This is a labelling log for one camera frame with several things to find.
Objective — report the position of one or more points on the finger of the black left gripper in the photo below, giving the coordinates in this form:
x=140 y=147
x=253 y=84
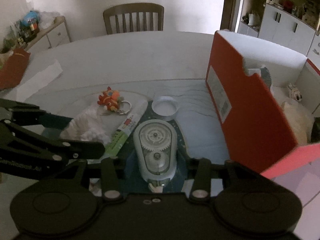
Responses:
x=75 y=149

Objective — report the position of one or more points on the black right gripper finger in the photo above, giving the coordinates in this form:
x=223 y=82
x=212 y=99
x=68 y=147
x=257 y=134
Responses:
x=32 y=117
x=110 y=185
x=199 y=171

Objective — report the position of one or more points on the white tissue wad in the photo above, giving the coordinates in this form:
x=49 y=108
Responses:
x=87 y=126

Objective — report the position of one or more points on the white correction tape dispenser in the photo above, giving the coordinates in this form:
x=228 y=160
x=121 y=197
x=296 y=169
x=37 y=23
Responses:
x=156 y=146

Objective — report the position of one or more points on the orange fish plush keychain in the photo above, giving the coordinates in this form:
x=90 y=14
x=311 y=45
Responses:
x=112 y=101

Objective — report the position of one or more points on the white green tube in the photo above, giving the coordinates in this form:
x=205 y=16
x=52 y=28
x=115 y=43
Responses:
x=123 y=131

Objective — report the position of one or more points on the white paper sheet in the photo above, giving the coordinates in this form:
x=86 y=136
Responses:
x=38 y=81

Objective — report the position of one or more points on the red paper bag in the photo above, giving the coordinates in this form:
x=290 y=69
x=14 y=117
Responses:
x=14 y=68

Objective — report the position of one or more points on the blue patterned table mat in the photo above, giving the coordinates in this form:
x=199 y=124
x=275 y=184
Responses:
x=194 y=134

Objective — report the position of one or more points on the round white metal lid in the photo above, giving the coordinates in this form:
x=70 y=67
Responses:
x=165 y=108

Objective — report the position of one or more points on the white sideboard cabinet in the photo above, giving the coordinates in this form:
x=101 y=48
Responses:
x=55 y=35

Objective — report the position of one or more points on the white plush toy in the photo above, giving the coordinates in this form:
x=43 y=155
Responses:
x=299 y=117

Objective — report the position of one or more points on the red cardboard shoe box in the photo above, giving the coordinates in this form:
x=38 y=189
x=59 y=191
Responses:
x=256 y=131

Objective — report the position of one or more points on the dark wooden dining chair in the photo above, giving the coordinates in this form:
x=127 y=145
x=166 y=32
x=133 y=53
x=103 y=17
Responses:
x=134 y=17

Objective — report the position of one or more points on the white wardrobe cabinet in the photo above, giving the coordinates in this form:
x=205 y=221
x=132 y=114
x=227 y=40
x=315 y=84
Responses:
x=290 y=23

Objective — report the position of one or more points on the dark wooden door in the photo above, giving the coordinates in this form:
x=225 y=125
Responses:
x=227 y=14

